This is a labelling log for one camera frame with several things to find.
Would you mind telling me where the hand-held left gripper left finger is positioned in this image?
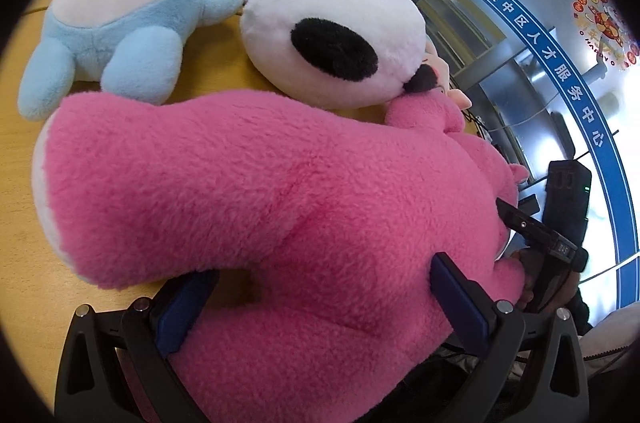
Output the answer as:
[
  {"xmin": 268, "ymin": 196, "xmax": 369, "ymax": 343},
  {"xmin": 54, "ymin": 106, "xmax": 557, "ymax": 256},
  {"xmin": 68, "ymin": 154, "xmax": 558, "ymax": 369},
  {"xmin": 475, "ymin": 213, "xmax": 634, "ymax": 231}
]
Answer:
[{"xmin": 54, "ymin": 270, "xmax": 221, "ymax": 423}]

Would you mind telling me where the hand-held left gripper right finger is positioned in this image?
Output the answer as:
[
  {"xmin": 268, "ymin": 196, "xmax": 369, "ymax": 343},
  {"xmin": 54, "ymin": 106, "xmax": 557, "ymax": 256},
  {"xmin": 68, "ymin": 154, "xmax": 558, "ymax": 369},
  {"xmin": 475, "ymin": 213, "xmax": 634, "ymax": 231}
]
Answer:
[{"xmin": 430, "ymin": 251, "xmax": 591, "ymax": 423}]

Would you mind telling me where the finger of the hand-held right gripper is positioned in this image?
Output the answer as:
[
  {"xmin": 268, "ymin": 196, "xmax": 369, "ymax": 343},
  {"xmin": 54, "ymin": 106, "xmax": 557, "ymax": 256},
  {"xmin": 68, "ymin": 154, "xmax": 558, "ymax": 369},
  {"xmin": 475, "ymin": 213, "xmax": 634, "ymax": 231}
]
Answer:
[{"xmin": 495, "ymin": 198, "xmax": 588, "ymax": 271}]

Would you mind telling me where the pink plush toy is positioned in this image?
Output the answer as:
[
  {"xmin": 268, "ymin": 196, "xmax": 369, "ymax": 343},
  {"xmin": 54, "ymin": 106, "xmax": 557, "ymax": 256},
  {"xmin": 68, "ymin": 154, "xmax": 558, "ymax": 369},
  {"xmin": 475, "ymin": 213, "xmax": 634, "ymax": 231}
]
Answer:
[{"xmin": 31, "ymin": 89, "xmax": 531, "ymax": 423}]

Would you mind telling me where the small doll with teal dress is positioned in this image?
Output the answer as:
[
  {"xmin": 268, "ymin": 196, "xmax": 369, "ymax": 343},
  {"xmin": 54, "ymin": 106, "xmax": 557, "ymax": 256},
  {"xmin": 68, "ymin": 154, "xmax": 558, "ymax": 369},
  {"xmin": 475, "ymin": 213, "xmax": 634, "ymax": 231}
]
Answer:
[{"xmin": 425, "ymin": 38, "xmax": 473, "ymax": 111}]

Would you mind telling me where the panda plush toy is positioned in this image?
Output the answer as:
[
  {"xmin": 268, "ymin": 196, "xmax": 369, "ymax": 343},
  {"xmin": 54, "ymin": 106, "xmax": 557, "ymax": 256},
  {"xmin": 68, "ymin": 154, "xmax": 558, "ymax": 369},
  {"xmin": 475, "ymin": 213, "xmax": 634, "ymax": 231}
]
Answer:
[{"xmin": 240, "ymin": 0, "xmax": 438, "ymax": 110}]

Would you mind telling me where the light blue plush bear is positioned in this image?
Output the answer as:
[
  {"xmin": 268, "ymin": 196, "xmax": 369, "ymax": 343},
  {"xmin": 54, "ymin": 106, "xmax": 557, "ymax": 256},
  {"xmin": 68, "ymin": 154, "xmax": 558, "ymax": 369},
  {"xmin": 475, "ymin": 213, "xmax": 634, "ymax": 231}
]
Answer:
[{"xmin": 17, "ymin": 0, "xmax": 244, "ymax": 121}]

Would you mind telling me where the person's right hand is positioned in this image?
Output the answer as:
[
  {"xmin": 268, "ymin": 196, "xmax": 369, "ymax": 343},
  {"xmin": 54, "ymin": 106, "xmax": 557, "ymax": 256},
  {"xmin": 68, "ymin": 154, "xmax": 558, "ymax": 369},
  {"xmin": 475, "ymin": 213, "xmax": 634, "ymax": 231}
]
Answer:
[{"xmin": 512, "ymin": 248, "xmax": 581, "ymax": 311}]

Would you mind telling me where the blue banner on glass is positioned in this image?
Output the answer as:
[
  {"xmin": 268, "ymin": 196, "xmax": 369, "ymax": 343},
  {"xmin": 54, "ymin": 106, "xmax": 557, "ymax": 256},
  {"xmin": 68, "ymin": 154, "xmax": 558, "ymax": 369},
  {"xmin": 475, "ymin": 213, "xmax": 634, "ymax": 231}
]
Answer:
[{"xmin": 430, "ymin": 0, "xmax": 640, "ymax": 329}]

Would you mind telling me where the round red window sticker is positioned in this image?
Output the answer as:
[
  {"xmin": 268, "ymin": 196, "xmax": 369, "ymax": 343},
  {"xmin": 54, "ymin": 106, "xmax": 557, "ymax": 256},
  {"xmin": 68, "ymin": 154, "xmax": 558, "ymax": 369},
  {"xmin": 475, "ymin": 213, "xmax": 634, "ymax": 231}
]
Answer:
[{"xmin": 572, "ymin": 0, "xmax": 640, "ymax": 71}]

